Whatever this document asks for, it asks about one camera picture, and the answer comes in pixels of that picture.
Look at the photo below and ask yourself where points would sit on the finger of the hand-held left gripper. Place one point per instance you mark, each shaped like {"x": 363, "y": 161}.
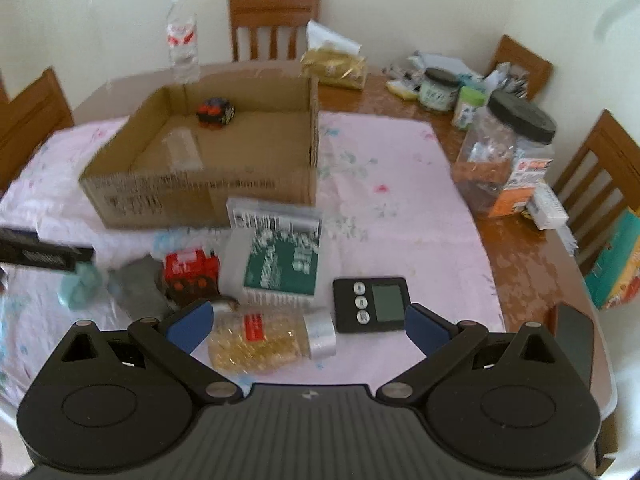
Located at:
{"x": 47, "y": 258}

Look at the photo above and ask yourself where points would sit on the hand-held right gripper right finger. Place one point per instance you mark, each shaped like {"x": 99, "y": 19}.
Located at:
{"x": 425, "y": 330}

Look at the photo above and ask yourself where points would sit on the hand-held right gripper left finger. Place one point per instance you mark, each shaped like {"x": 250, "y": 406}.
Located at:
{"x": 190, "y": 325}

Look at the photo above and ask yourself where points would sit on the pale teal plastic object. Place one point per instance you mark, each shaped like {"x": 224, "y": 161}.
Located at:
{"x": 77, "y": 287}

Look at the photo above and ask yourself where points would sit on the red toy fire truck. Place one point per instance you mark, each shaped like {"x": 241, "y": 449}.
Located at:
{"x": 192, "y": 275}

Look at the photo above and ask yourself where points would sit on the black digital timer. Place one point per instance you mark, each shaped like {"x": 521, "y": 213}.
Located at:
{"x": 372, "y": 304}

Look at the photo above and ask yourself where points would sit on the grey elephant toy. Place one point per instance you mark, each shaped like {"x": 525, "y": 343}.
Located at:
{"x": 137, "y": 285}

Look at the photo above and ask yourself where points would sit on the clear bottle of yellow capsules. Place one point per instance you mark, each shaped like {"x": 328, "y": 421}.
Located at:
{"x": 270, "y": 342}

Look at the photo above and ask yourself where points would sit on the green label cotton swab box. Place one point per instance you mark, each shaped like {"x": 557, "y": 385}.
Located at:
{"x": 277, "y": 265}

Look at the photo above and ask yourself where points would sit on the clear plastic case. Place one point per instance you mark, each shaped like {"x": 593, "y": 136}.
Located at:
{"x": 275, "y": 215}

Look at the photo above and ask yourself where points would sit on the wooden chair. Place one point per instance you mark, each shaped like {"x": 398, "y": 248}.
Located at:
{"x": 600, "y": 170}
{"x": 30, "y": 120}
{"x": 272, "y": 25}
{"x": 522, "y": 67}

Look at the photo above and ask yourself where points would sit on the pink floral tablecloth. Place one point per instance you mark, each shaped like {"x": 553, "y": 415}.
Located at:
{"x": 400, "y": 185}

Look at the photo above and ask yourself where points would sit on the black phone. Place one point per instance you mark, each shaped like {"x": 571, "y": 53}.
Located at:
{"x": 575, "y": 340}

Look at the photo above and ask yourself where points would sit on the orange cardboard box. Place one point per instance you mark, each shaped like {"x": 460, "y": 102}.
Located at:
{"x": 520, "y": 190}

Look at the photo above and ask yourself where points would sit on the small white box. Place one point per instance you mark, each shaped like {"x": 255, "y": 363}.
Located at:
{"x": 547, "y": 207}

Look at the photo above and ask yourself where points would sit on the large clear jar black lid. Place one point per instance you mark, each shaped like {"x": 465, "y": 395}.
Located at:
{"x": 500, "y": 155}

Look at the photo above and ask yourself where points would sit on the green and yellow pack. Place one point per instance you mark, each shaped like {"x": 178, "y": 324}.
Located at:
{"x": 617, "y": 265}

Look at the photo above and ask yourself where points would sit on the black and red toy car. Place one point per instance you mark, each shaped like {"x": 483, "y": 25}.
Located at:
{"x": 216, "y": 112}

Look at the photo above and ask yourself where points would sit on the green lid white container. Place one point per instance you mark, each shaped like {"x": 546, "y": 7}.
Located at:
{"x": 467, "y": 109}

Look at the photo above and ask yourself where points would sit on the small glass jar black lid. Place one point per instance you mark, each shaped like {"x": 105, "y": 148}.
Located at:
{"x": 438, "y": 91}

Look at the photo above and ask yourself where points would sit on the yellow sponge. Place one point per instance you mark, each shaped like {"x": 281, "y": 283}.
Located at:
{"x": 402, "y": 90}

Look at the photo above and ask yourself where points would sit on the water bottle with red label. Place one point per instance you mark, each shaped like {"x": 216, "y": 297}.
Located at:
{"x": 182, "y": 40}

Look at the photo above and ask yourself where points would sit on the pile of papers and pens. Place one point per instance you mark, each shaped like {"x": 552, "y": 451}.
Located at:
{"x": 440, "y": 62}

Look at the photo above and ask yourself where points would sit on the gold tissue pack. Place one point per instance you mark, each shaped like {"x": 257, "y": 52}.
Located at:
{"x": 335, "y": 67}

